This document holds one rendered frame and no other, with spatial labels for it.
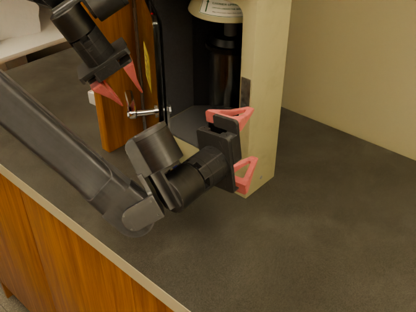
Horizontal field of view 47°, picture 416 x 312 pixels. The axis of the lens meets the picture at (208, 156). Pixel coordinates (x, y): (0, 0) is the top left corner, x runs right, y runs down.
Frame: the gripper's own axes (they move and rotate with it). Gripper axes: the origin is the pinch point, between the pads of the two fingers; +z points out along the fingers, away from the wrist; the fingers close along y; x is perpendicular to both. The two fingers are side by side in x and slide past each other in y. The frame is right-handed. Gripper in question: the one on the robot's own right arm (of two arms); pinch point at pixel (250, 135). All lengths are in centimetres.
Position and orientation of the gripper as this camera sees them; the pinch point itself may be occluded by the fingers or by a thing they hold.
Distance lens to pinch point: 81.2
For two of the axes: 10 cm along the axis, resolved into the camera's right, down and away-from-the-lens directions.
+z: 6.5, -4.7, 5.9
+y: -1.2, -8.4, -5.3
